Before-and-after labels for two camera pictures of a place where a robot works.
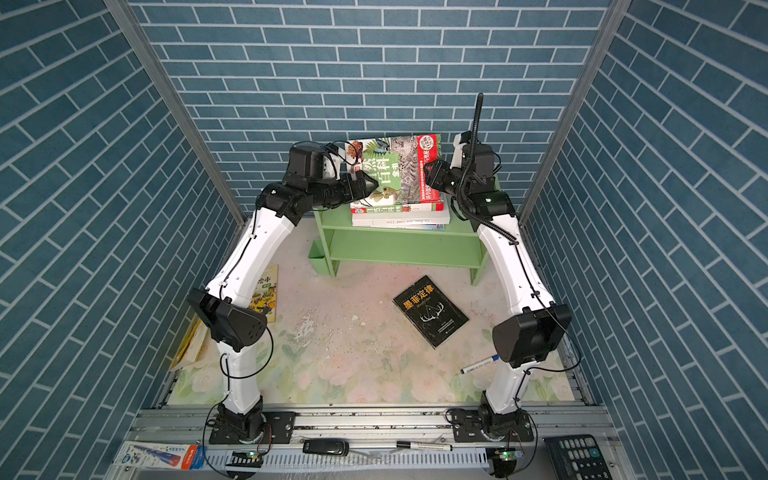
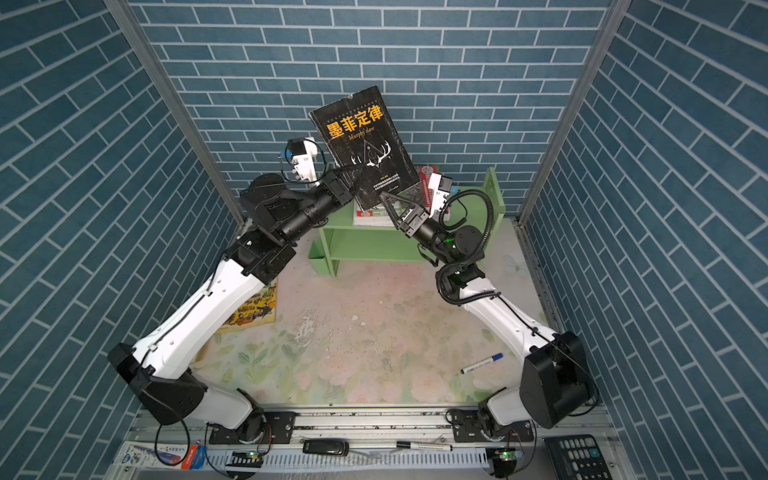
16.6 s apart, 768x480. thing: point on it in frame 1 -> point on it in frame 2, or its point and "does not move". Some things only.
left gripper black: x=351 y=193 does not move
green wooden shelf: x=456 y=246 does not move
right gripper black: x=437 y=174 -> x=417 y=223
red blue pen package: x=159 y=455 does not move
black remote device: x=330 y=447 does not move
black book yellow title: x=430 y=311 -> x=358 y=134
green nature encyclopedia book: x=397 y=165 -> x=382 y=217
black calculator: x=577 y=457 does not move
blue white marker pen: x=480 y=363 does not move
